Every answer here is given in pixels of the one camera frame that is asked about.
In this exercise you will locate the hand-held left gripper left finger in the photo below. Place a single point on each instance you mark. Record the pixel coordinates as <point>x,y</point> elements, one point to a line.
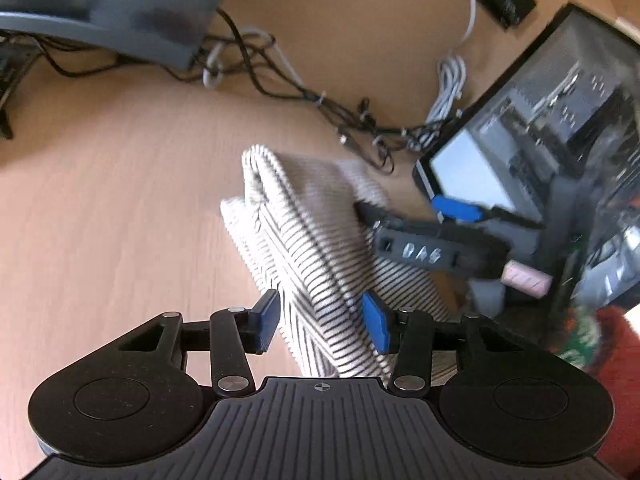
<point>264,320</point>

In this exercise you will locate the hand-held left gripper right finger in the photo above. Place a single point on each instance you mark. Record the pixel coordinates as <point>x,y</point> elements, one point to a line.
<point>376,322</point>

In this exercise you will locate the white ribbed sweater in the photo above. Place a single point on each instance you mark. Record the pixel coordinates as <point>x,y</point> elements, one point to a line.
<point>310,240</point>

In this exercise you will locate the black curved monitor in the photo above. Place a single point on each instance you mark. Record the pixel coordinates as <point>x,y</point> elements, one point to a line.
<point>125,0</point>

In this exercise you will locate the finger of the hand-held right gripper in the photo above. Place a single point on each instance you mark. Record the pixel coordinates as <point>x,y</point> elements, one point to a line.
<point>375,215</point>
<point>457,208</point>

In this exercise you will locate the person's red clothing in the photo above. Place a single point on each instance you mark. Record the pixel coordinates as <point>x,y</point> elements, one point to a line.
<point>620,400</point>

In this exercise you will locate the black keyboard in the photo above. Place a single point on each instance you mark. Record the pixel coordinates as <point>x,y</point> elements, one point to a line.
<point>7,85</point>

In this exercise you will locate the glass panel computer case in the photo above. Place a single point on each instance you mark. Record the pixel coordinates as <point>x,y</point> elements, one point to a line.
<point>565,125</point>

